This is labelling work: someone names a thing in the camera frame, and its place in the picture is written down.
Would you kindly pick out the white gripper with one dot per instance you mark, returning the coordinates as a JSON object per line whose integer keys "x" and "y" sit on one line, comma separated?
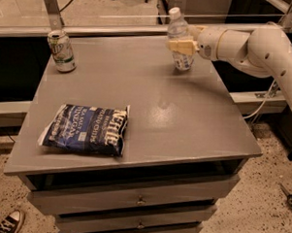
{"x": 209, "y": 41}

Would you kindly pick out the clear plastic water bottle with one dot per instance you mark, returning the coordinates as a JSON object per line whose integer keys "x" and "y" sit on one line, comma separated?
{"x": 178, "y": 31}

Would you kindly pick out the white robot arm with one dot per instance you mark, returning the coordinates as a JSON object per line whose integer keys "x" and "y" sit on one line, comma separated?
{"x": 262, "y": 52}

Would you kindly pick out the blue Kettle chip bag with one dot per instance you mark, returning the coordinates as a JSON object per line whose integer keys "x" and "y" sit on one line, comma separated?
{"x": 87, "y": 129}

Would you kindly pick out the grey drawer cabinet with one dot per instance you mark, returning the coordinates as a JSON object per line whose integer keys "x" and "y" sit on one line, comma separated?
{"x": 179, "y": 125}

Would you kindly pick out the green soda can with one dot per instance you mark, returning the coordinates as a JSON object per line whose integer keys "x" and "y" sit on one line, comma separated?
{"x": 61, "y": 51}

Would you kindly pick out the black tool on floor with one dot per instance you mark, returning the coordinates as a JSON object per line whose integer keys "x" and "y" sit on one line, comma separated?
{"x": 287, "y": 194}

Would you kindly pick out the top grey drawer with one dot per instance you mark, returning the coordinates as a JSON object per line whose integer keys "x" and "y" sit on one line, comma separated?
{"x": 128, "y": 195}

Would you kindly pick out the middle grey drawer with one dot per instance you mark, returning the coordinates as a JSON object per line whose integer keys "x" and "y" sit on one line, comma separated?
{"x": 136, "y": 219}

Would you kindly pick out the black canvas sneaker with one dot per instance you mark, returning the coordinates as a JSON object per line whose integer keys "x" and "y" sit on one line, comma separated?
{"x": 13, "y": 222}

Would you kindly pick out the metal railing frame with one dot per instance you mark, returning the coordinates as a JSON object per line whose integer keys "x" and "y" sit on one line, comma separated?
{"x": 36, "y": 18}

